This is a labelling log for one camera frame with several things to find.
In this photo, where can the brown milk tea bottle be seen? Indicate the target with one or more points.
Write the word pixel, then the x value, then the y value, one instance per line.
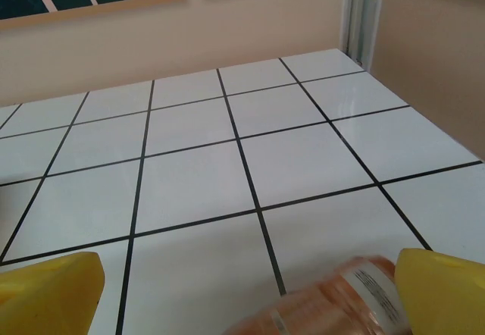
pixel 341 301

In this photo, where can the right gripper black yellow left finger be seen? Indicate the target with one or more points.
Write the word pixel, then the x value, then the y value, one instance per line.
pixel 49 297

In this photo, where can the right aluminium corner post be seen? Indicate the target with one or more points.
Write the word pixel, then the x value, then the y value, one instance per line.
pixel 360 16

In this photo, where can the right gripper black yellow right finger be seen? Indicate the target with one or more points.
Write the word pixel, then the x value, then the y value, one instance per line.
pixel 443 297

